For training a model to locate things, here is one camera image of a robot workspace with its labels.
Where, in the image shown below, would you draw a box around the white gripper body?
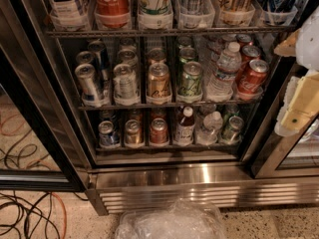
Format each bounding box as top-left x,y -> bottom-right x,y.
295,6 -> 319,72

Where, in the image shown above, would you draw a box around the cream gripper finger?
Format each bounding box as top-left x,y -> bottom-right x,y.
274,71 -> 319,137
274,30 -> 299,57

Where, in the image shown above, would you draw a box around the front red coke can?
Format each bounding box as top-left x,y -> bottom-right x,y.
237,59 -> 269,95

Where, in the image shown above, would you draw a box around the green can bottom shelf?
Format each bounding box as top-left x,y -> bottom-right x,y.
221,116 -> 244,144

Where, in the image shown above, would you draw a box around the green can shelf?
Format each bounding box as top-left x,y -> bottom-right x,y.
177,61 -> 202,97
221,116 -> 244,144

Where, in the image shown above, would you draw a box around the clear water bottle middle shelf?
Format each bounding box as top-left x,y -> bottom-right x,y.
208,42 -> 241,96

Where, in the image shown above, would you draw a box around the clear water bottle shelf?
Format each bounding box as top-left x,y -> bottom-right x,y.
195,112 -> 223,145
208,42 -> 241,96

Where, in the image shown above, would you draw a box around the clear water bottle bottom shelf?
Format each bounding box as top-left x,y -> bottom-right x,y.
195,112 -> 223,145

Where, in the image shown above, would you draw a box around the green can middle shelf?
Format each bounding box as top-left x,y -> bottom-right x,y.
177,61 -> 202,97

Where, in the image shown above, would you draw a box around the stainless steel display fridge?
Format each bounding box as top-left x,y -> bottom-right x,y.
0,0 -> 318,215

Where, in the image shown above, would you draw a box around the gold can middle shelf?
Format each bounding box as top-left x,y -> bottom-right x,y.
148,63 -> 170,98

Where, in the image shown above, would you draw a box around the gold can shelf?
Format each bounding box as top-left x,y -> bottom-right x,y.
125,119 -> 143,144
148,63 -> 170,98

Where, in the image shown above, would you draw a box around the copper can bottom shelf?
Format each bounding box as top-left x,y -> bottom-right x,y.
150,118 -> 168,144

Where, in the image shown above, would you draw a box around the gold can bottom shelf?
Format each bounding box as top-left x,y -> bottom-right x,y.
125,119 -> 143,144

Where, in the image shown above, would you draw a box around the red coca-cola can top shelf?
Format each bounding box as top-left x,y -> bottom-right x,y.
97,0 -> 129,29

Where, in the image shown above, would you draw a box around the rear blue redbull can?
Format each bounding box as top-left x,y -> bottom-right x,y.
88,40 -> 110,81

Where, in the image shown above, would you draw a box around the blue silver can bottom shelf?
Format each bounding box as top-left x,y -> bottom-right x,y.
98,120 -> 120,147

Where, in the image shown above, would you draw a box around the front silver redbull can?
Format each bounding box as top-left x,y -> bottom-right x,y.
75,64 -> 103,101

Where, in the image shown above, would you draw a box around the open glass fridge door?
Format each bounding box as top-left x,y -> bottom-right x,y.
0,52 -> 85,192

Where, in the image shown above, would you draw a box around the red juice bottle white cap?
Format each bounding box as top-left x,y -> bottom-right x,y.
174,107 -> 195,146

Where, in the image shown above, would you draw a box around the clear plastic bag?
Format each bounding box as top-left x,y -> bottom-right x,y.
115,198 -> 227,239

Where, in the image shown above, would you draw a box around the orange floor cable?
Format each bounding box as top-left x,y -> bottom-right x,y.
49,192 -> 68,239

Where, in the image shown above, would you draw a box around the black floor cables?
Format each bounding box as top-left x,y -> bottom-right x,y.
0,191 -> 89,239

